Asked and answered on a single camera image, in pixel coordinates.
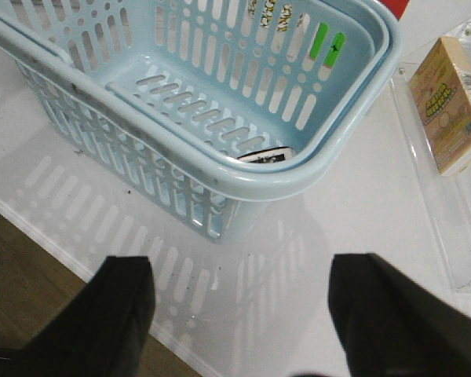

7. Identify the beige snack box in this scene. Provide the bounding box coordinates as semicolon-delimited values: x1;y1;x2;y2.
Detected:
409;36;471;176

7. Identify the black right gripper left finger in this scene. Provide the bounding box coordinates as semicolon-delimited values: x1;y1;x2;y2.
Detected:
0;256;155;376

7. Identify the light blue plastic basket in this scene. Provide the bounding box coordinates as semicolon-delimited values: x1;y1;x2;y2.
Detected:
0;1;401;242

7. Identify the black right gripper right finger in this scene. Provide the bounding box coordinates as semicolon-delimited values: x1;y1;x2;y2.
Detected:
328;253;471;376

